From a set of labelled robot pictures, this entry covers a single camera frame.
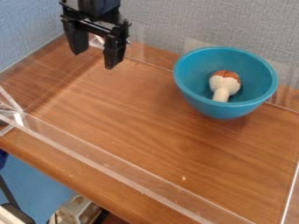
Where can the black chair part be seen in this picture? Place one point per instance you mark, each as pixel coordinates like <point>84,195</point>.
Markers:
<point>11,213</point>

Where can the clear acrylic front barrier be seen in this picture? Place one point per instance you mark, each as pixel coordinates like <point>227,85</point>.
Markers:
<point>175,197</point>

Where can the white brown toy mushroom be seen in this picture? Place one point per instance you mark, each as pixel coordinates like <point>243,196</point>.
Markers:
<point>225,84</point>

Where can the blue plastic bowl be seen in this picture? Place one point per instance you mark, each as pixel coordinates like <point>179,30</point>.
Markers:
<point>195,67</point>

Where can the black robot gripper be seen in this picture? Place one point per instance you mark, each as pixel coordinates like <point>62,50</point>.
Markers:
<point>99,14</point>

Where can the clear acrylic left bracket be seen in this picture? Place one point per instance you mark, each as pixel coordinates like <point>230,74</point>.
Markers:
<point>11,111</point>

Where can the grey white power strip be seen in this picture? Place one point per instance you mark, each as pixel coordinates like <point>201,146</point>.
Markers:
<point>76,211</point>

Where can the clear acrylic corner bracket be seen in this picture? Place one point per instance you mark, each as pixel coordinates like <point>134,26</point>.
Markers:
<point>98,42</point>

